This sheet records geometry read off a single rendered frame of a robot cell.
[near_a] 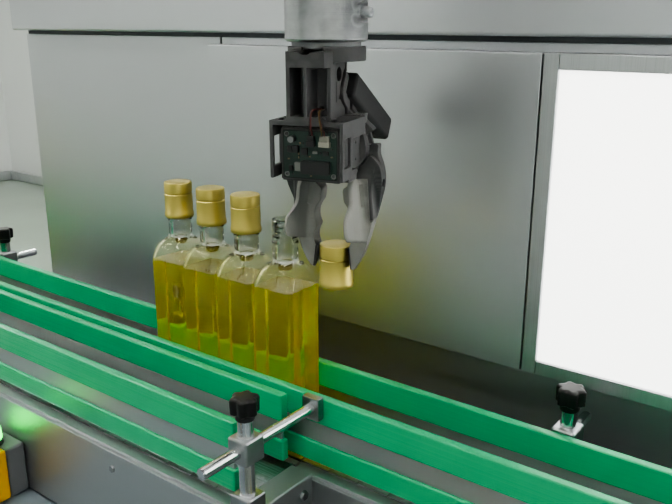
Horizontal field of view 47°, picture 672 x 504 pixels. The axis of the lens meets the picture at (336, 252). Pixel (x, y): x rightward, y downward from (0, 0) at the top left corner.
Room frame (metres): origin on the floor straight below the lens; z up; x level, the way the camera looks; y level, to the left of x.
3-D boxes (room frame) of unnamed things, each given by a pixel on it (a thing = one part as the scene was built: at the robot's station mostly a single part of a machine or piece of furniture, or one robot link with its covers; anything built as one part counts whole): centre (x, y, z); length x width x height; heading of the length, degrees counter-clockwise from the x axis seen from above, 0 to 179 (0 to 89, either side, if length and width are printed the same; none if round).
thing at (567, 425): (0.70, -0.24, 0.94); 0.07 x 0.04 x 0.13; 143
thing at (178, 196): (0.94, 0.19, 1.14); 0.04 x 0.04 x 0.04
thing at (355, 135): (0.72, 0.01, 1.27); 0.09 x 0.08 x 0.12; 158
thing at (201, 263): (0.90, 0.15, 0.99); 0.06 x 0.06 x 0.21; 54
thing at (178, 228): (0.94, 0.19, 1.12); 0.03 x 0.03 x 0.05
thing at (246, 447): (0.69, 0.07, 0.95); 0.17 x 0.03 x 0.12; 143
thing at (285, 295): (0.83, 0.06, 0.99); 0.06 x 0.06 x 0.21; 54
